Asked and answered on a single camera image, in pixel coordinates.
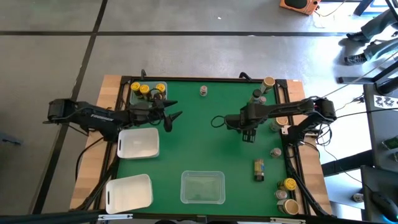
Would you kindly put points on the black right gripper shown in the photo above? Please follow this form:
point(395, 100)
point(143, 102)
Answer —
point(244, 119)

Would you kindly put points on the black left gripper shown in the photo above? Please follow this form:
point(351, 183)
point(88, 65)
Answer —
point(143, 113)

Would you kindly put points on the yellow-lid spice jar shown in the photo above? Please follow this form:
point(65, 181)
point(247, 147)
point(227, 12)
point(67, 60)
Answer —
point(135, 86)
point(144, 89)
point(160, 87)
point(289, 184)

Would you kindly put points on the small silver-lid spice jar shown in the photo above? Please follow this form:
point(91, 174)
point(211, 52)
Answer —
point(203, 90)
point(262, 99)
point(280, 194)
point(275, 152)

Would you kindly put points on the small multicoloured box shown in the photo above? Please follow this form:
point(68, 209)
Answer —
point(259, 169)

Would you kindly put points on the small clear plastic bin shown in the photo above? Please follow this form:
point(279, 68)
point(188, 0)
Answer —
point(133, 101)

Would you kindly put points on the white plastic bin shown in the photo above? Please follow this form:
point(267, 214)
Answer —
point(129, 194)
point(138, 143)

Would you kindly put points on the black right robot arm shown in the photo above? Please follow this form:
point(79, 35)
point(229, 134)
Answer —
point(289, 107)

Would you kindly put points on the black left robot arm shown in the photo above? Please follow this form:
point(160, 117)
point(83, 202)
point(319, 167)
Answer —
point(93, 116)

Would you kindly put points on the kraft-lid spice jar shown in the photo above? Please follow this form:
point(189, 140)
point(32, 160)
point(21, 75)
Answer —
point(268, 82)
point(290, 207)
point(280, 122)

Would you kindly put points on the black-lid green spice jar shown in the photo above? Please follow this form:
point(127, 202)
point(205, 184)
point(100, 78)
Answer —
point(256, 94)

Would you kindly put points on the green table mat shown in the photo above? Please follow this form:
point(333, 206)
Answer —
point(199, 146)

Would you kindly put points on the large clear plastic bin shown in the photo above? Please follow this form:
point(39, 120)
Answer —
point(202, 187)

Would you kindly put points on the black desk leg bar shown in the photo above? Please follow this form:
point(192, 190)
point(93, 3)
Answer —
point(345, 163)

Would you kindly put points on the black floor stand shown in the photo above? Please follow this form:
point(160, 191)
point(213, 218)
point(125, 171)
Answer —
point(354, 81)

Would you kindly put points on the small metal can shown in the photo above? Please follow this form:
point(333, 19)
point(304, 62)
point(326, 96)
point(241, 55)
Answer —
point(357, 197)

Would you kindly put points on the grey desk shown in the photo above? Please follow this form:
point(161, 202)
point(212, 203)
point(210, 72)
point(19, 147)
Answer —
point(381, 130)

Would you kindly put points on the orange box with black disc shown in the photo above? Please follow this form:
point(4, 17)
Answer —
point(298, 6)

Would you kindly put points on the white paper with black marker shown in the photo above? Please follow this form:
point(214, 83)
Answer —
point(385, 102)

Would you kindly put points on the green device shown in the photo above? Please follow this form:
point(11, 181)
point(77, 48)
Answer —
point(392, 144)

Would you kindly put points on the black computer mouse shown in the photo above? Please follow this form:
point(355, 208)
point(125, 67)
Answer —
point(385, 205)

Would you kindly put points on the blue-grey floor object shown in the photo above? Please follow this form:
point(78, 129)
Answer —
point(9, 140)

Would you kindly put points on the black rig bar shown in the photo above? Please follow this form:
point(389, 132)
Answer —
point(46, 217)

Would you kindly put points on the person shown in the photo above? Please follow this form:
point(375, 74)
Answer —
point(377, 26)

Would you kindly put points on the black table frame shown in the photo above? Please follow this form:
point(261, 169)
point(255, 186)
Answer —
point(174, 78)

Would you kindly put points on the black frame clamp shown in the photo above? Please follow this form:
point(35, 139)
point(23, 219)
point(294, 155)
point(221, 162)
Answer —
point(143, 74)
point(244, 75)

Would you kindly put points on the silver metal bracket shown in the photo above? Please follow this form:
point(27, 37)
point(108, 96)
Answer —
point(287, 220)
point(115, 216)

